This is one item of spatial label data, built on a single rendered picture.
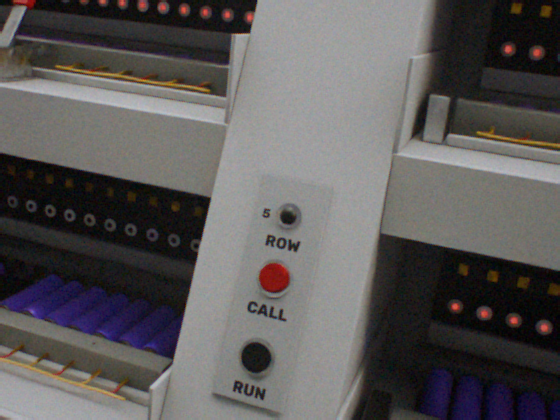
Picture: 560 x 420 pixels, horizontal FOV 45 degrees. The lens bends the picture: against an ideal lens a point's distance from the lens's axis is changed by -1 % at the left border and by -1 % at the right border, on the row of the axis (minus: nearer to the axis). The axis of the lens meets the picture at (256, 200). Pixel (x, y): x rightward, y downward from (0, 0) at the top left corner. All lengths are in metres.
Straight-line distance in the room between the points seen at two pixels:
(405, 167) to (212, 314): 0.13
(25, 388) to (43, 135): 0.16
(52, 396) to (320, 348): 0.18
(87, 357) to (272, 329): 0.15
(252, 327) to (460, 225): 0.12
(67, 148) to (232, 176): 0.12
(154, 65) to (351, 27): 0.16
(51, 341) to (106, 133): 0.15
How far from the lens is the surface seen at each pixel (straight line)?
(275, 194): 0.37
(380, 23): 0.38
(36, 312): 0.52
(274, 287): 0.36
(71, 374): 0.47
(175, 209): 0.56
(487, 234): 0.37
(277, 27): 0.40
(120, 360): 0.45
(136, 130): 0.41
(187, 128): 0.40
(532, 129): 0.43
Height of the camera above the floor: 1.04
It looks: 4 degrees up
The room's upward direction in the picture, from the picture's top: 13 degrees clockwise
